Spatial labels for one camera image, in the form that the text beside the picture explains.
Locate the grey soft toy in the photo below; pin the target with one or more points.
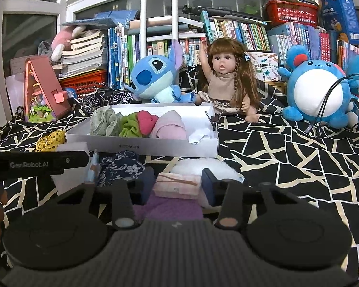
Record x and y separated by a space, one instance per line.
45 47

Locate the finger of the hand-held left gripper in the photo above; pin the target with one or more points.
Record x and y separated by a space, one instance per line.
76 160

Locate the brown-haired doll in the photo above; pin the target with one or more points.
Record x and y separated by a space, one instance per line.
224 83

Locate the pink rabbit plush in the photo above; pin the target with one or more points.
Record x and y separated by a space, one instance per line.
61 39

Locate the black rod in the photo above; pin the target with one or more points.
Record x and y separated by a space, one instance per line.
221 12

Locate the blue alien plush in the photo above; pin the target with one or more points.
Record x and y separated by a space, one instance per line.
151 74

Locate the blue round tag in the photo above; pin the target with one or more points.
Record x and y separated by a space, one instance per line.
71 93

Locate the white printed craft box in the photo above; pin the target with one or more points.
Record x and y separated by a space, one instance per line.
264 65

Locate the stack of flat books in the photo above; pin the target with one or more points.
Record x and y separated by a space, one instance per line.
83 56

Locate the purple fluffy cloth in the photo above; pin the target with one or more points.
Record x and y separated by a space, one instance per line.
167 209

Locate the green scrunchie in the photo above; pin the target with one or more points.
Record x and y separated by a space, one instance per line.
130 128

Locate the white cardboard box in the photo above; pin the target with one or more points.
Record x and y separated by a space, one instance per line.
143 148

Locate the pink triangular dollhouse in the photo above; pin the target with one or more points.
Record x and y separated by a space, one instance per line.
52 80

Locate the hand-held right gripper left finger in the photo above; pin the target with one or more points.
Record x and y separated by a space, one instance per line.
145 182

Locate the blue round plush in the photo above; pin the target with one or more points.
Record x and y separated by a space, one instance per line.
311 95

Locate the row of upright books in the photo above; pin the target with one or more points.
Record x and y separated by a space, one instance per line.
254 34

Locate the blue cardboard box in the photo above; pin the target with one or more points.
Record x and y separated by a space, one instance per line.
344 18

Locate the black patterned blanket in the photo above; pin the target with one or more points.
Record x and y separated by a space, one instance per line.
287 161

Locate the red plastic basket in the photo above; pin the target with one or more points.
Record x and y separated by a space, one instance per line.
83 82
290 13

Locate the black model bicycle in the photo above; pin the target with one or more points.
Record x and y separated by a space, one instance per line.
91 105

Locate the green striped cloth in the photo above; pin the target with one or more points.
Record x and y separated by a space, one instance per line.
103 122

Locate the black binder clip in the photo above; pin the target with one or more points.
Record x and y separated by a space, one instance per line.
211 121

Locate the pink scrunchie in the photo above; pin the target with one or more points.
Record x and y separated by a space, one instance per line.
146 121

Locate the pink bundle with rubber band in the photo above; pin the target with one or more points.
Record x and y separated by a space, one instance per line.
176 187

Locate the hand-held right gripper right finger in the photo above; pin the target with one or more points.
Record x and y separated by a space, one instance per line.
208 188

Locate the white fluffy cloth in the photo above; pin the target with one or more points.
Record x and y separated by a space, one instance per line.
191 166

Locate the blue floral pouch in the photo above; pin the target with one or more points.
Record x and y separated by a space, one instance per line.
122 167

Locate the white paper sheets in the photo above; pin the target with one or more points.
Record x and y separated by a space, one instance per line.
15 92

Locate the light blue tissue packet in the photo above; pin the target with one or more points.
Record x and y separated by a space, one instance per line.
93 170

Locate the pink towel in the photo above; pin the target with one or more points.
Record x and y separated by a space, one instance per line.
170 125

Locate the white tube rack frame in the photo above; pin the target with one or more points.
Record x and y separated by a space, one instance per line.
144 15

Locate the gold sequin bow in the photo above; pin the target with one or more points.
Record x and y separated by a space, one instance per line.
51 140

